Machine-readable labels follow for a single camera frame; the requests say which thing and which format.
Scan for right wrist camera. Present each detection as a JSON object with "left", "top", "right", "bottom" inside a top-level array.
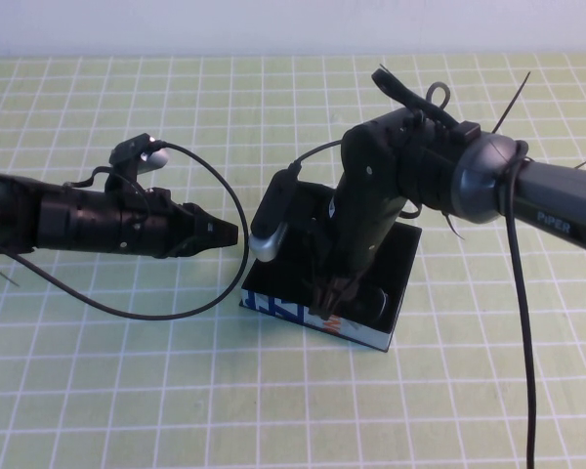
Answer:
[{"left": 250, "top": 168, "right": 302, "bottom": 264}]

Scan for black framed glasses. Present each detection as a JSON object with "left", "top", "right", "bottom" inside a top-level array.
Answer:
[{"left": 358, "top": 286, "right": 391, "bottom": 324}]

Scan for black zip tie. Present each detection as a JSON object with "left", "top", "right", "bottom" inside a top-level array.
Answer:
[
  {"left": 440, "top": 212, "right": 467, "bottom": 241},
  {"left": 491, "top": 71, "right": 532, "bottom": 134}
]

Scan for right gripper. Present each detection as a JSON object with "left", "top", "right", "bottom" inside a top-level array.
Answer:
[{"left": 310, "top": 109, "right": 424, "bottom": 319}]

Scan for black right camera cable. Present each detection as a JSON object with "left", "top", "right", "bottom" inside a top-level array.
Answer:
[{"left": 292, "top": 138, "right": 346, "bottom": 172}]

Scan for black wrist cable bundle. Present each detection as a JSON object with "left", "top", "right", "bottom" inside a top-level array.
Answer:
[{"left": 370, "top": 63, "right": 481, "bottom": 144}]

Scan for green checked tablecloth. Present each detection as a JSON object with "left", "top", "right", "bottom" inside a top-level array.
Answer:
[{"left": 0, "top": 53, "right": 586, "bottom": 469}]

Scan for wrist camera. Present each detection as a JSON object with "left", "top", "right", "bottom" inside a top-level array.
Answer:
[
  {"left": 109, "top": 135, "right": 170, "bottom": 175},
  {"left": 250, "top": 168, "right": 302, "bottom": 264}
]

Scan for black printed glasses case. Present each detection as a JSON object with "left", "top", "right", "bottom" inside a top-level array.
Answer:
[{"left": 238, "top": 179, "right": 424, "bottom": 354}]

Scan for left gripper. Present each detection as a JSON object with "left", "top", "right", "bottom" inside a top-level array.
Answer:
[{"left": 119, "top": 187, "right": 239, "bottom": 260}]

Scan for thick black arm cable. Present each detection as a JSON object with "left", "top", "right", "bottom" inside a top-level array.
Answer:
[{"left": 499, "top": 141, "right": 541, "bottom": 469}]

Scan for black camera cable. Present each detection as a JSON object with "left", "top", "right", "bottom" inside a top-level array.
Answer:
[
  {"left": 292, "top": 138, "right": 346, "bottom": 172},
  {"left": 4, "top": 141, "right": 251, "bottom": 321}
]

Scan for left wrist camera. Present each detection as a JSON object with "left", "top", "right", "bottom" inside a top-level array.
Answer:
[{"left": 109, "top": 135, "right": 170, "bottom": 175}]

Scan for black left camera cable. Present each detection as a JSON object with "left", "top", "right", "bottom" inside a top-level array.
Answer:
[{"left": 4, "top": 141, "right": 251, "bottom": 321}]

